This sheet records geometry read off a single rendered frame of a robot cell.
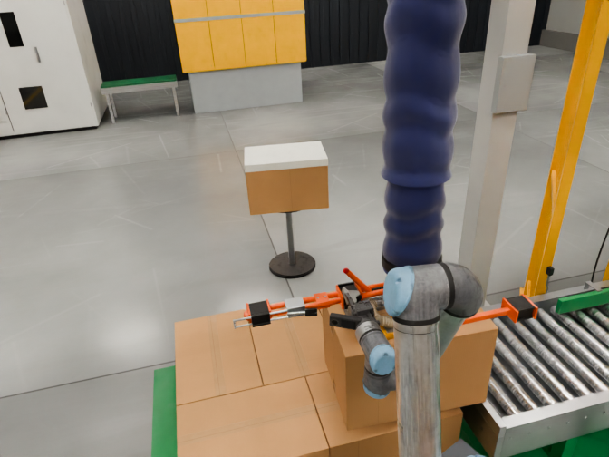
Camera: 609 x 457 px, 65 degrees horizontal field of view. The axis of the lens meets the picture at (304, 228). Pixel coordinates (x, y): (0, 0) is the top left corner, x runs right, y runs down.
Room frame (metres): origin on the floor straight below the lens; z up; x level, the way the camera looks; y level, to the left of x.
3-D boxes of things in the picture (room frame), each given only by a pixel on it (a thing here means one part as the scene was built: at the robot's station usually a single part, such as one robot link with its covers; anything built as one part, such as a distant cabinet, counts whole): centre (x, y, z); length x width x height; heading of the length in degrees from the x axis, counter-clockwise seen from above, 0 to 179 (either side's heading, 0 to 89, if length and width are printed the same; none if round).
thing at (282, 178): (3.41, 0.12, 0.82); 0.60 x 0.40 x 0.40; 95
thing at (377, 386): (1.16, -0.23, 1.01); 0.12 x 0.09 x 0.12; 98
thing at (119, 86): (8.55, 2.72, 0.32); 1.25 x 0.50 x 0.64; 103
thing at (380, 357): (1.17, -0.22, 1.12); 0.12 x 0.09 x 0.10; 13
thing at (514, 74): (2.64, -1.19, 1.62); 0.20 x 0.05 x 0.30; 103
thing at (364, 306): (1.33, -0.19, 1.13); 0.12 x 0.09 x 0.08; 13
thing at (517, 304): (1.33, -0.75, 1.14); 0.09 x 0.08 x 0.05; 12
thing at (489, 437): (1.59, -0.66, 0.47); 0.70 x 0.03 x 0.15; 13
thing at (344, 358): (1.52, -0.39, 0.81); 0.60 x 0.40 x 0.40; 99
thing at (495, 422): (1.59, -0.67, 0.58); 0.70 x 0.03 x 0.06; 13
